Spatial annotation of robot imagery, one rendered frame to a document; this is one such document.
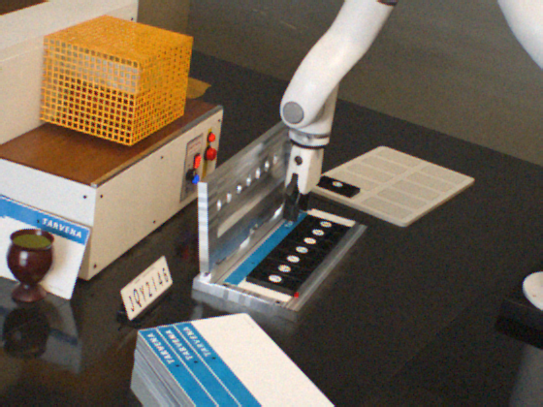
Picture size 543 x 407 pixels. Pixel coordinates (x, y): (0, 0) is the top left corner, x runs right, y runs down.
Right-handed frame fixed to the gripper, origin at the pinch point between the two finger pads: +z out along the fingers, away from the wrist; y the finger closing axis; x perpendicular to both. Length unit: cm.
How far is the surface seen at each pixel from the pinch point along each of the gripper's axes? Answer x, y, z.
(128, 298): 10, -56, 0
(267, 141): 5.7, -9.2, -16.3
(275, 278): -7.5, -30.9, 0.9
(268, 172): 5.6, -5.8, -8.4
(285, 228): -0.4, -6.6, 2.1
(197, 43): 125, 229, 41
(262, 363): -20, -71, -6
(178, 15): 133, 223, 29
